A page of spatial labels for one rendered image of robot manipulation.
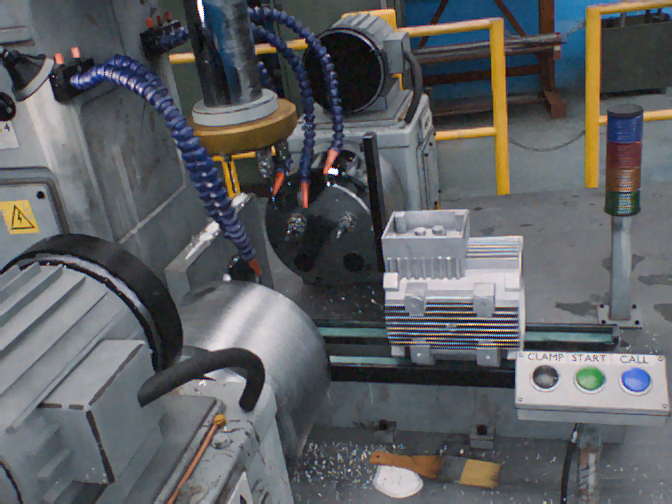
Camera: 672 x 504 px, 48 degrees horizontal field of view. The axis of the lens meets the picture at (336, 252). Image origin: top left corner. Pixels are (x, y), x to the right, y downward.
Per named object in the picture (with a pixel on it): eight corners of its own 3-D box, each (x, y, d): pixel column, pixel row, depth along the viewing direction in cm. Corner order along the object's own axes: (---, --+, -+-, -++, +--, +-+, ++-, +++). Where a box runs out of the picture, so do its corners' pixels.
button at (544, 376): (532, 392, 90) (531, 386, 89) (532, 369, 92) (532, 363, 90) (558, 393, 89) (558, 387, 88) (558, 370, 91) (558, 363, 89)
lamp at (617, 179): (606, 193, 133) (606, 169, 132) (604, 180, 139) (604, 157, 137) (642, 192, 132) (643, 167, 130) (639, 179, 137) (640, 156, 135)
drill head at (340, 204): (261, 308, 146) (236, 188, 135) (318, 221, 181) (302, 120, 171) (387, 309, 139) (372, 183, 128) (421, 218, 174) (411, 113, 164)
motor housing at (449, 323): (391, 380, 118) (377, 273, 110) (410, 316, 135) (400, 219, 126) (522, 385, 113) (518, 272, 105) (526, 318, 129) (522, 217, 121)
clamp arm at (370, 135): (374, 273, 135) (357, 136, 124) (378, 265, 138) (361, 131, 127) (394, 273, 134) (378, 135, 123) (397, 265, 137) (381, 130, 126)
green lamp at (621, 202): (605, 216, 135) (606, 193, 133) (603, 203, 141) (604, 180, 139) (641, 215, 134) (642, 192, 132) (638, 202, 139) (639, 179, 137)
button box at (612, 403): (516, 420, 93) (513, 403, 89) (517, 367, 97) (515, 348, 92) (666, 428, 88) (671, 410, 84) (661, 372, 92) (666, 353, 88)
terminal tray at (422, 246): (385, 281, 115) (380, 239, 112) (398, 250, 124) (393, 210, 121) (464, 281, 112) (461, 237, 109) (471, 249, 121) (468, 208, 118)
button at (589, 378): (576, 394, 89) (576, 388, 87) (575, 370, 90) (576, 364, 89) (603, 395, 88) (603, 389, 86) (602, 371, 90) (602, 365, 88)
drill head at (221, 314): (72, 595, 89) (4, 427, 78) (198, 403, 120) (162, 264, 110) (270, 623, 82) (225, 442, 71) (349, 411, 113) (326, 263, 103)
